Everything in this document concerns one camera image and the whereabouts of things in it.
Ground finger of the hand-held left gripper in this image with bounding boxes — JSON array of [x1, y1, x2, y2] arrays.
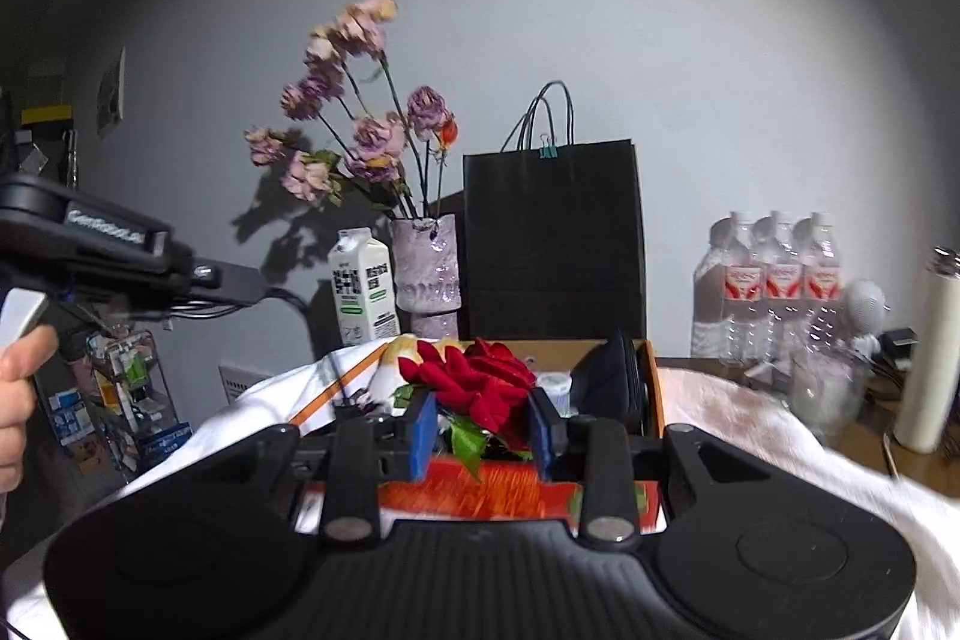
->
[[178, 263, 270, 305]]

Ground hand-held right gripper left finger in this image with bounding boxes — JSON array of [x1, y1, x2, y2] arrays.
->
[[178, 391, 440, 548]]

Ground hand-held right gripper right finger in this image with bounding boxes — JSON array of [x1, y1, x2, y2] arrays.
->
[[527, 386, 775, 545]]

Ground red artificial rose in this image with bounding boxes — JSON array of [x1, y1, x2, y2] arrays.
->
[[393, 339, 542, 484]]

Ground red cardboard box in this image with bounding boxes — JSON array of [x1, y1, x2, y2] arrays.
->
[[288, 338, 667, 537]]

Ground person's left hand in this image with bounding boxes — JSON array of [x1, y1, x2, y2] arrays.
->
[[0, 324, 60, 500]]

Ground yellow and white plush toy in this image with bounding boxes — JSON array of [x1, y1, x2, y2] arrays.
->
[[373, 333, 463, 410]]

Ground white green milk carton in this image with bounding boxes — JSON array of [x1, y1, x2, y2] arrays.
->
[[327, 227, 401, 349]]

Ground metal storage rack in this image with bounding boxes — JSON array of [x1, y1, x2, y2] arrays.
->
[[33, 323, 182, 485]]

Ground black paper bag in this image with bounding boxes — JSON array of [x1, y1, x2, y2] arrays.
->
[[462, 80, 648, 342]]

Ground dried pink flowers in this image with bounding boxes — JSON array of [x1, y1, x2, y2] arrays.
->
[[243, 0, 461, 223]]

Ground white towel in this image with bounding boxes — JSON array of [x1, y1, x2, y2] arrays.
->
[[0, 340, 960, 640]]

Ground pack of clear water bottles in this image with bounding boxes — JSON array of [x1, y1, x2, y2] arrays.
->
[[691, 208, 845, 372]]

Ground clear glass container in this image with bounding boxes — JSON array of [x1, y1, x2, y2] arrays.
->
[[790, 350, 868, 440]]

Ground white round speaker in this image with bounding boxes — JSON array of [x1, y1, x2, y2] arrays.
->
[[843, 279, 890, 350]]

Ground black power adapter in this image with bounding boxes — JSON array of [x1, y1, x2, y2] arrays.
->
[[880, 326, 920, 364]]

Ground white thermos bottle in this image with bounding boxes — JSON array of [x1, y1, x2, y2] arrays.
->
[[892, 245, 960, 455]]

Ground white wall outlet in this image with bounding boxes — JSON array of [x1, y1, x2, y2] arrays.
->
[[97, 47, 128, 140]]

